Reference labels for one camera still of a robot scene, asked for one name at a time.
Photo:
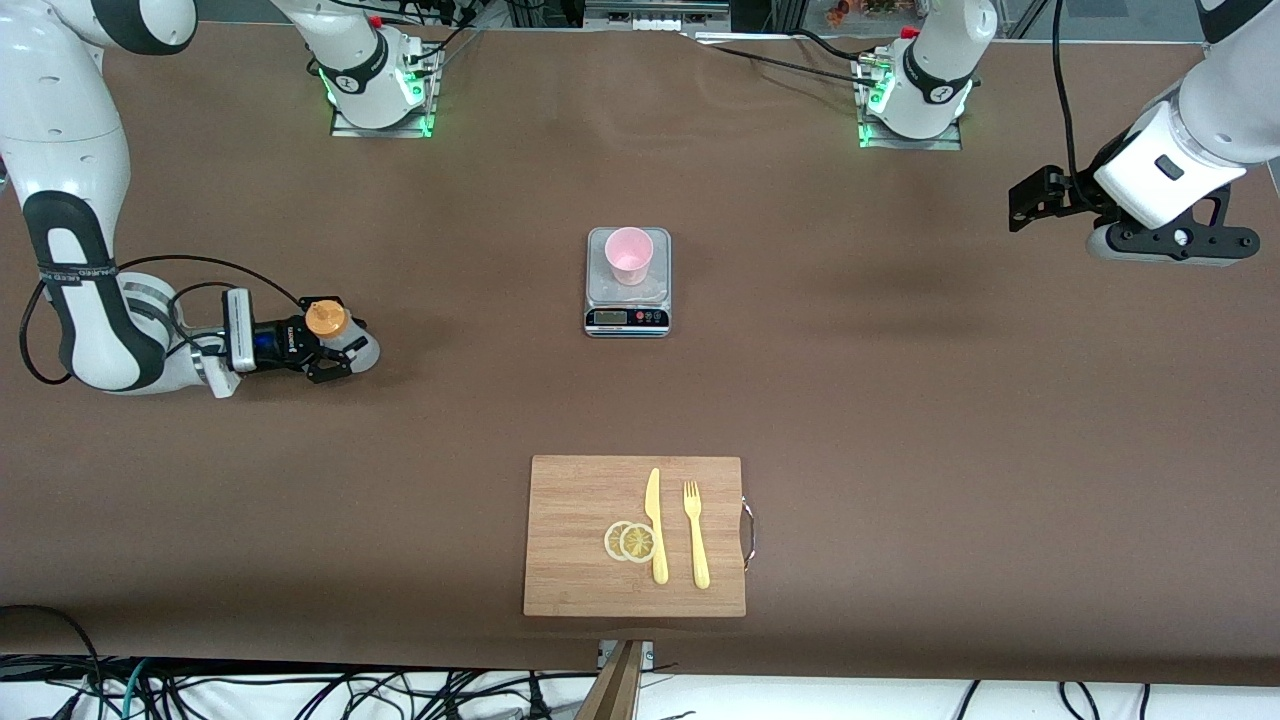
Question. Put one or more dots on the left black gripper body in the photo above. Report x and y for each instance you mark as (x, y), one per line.
(1082, 190)

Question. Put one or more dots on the wooden post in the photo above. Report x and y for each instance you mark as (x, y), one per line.
(615, 690)

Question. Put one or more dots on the wooden cutting board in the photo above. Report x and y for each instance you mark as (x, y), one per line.
(570, 520)

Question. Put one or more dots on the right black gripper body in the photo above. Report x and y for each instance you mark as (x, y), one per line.
(283, 342)

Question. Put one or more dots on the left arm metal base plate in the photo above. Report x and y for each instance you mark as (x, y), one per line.
(950, 142)

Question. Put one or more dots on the translucent sauce bottle orange cap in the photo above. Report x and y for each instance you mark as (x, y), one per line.
(326, 320)

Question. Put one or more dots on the yellow plastic fork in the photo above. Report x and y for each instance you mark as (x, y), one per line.
(700, 560)

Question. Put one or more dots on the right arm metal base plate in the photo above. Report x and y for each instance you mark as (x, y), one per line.
(345, 130)

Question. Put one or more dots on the yellow plastic knife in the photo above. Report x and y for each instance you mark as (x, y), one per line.
(657, 560)

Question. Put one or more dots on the brown table cover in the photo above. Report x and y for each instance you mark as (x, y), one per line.
(900, 450)

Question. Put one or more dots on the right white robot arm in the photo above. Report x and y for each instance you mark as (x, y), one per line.
(60, 150)

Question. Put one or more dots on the metal bracket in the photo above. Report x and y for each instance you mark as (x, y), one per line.
(648, 655)

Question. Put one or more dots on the silver digital kitchen scale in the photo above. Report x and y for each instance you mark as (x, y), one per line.
(628, 318)

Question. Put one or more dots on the grey power strip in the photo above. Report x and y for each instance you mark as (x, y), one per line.
(655, 22)

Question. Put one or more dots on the lemon slice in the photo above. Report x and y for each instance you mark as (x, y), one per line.
(637, 543)
(611, 541)

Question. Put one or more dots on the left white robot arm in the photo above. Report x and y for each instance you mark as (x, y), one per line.
(935, 70)

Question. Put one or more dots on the pink plastic cup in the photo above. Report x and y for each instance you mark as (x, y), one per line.
(628, 255)

